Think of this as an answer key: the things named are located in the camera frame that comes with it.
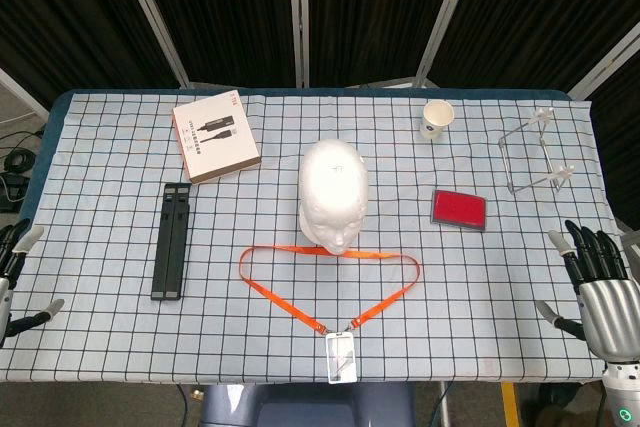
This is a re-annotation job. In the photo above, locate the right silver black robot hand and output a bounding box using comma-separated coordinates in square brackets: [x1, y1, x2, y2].
[534, 219, 640, 363]

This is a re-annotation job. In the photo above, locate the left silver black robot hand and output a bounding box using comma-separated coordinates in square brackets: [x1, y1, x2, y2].
[0, 219, 66, 348]

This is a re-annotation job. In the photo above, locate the orange lanyard strap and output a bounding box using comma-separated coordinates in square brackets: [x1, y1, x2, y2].
[238, 245, 421, 336]

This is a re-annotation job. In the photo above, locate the clear badge holder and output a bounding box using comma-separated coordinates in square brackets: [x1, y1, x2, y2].
[324, 330, 359, 386]

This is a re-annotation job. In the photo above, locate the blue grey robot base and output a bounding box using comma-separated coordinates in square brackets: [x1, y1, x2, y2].
[199, 382, 419, 427]

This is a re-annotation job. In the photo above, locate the white foam mannequin head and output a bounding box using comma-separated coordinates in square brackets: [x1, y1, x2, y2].
[298, 138, 371, 256]

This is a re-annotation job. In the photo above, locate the blue checkered tablecloth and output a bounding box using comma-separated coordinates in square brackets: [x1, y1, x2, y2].
[0, 91, 626, 384]

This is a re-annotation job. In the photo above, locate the black folding stand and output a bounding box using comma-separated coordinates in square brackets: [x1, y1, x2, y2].
[150, 182, 192, 302]

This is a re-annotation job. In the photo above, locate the red ink pad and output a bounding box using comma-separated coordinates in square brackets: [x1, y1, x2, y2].
[429, 188, 487, 233]

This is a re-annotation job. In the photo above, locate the white floral paper cup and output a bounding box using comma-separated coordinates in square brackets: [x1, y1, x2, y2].
[419, 99, 455, 141]

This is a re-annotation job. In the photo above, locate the black folding screen partition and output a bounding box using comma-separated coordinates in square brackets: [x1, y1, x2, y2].
[0, 0, 640, 101]

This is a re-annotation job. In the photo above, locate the black floor cable bundle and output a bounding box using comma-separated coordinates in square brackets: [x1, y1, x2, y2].
[0, 130, 42, 214]

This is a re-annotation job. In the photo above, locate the white cable product box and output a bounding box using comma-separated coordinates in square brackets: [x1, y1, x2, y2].
[171, 91, 263, 186]

